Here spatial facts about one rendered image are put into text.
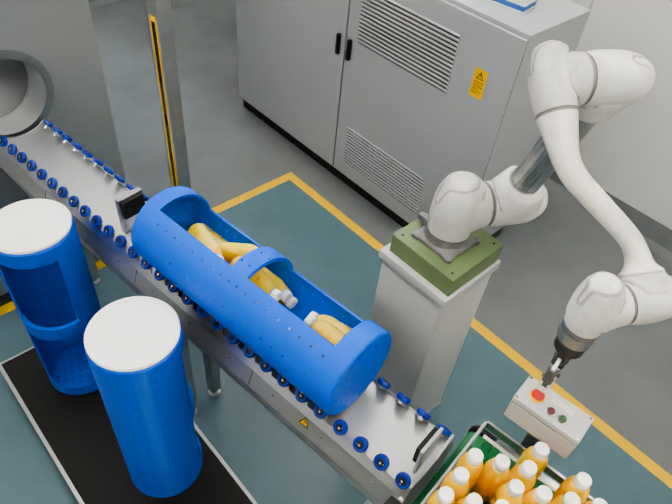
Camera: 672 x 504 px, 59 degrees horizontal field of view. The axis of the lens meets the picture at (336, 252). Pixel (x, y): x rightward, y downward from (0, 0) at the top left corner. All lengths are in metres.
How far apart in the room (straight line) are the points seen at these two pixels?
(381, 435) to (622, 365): 1.98
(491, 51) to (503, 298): 1.40
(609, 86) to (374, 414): 1.09
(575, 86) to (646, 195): 2.74
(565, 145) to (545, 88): 0.14
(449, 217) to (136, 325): 1.04
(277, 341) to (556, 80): 0.97
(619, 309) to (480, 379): 1.75
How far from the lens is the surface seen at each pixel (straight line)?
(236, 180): 4.02
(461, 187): 1.94
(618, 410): 3.35
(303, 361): 1.62
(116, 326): 1.91
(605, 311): 1.45
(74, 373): 2.94
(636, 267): 1.56
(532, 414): 1.78
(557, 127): 1.52
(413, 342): 2.33
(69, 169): 2.70
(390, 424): 1.83
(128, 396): 1.92
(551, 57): 1.57
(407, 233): 2.13
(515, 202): 2.00
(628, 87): 1.64
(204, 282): 1.81
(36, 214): 2.34
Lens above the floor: 2.51
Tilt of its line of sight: 45 degrees down
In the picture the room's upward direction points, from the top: 7 degrees clockwise
